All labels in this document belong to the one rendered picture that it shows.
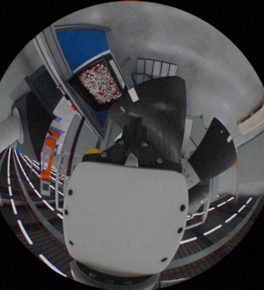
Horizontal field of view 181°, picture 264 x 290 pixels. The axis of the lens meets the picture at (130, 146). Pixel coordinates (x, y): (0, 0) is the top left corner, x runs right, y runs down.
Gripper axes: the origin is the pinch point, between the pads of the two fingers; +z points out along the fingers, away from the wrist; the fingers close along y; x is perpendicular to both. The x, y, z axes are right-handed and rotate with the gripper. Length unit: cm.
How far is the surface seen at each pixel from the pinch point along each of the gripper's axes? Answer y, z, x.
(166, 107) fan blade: 5.4, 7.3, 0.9
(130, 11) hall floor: -10, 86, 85
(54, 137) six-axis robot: -326, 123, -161
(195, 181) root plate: 23.1, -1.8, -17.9
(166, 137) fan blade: 6.6, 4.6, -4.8
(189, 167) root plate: 20.9, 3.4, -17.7
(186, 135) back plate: 28.1, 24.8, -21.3
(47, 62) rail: -31.7, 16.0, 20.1
